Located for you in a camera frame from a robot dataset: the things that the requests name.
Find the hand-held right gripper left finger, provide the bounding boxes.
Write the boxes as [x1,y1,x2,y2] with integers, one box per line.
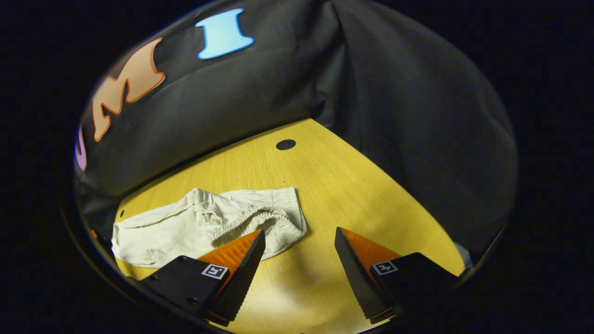
[138,229,266,324]

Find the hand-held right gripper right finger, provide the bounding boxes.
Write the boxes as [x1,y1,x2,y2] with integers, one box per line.
[335,227,461,325]

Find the white jeans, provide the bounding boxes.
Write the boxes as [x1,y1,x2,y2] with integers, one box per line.
[111,186,308,269]

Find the black backdrop cloth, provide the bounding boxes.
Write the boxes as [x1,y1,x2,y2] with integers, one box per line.
[73,0,519,260]

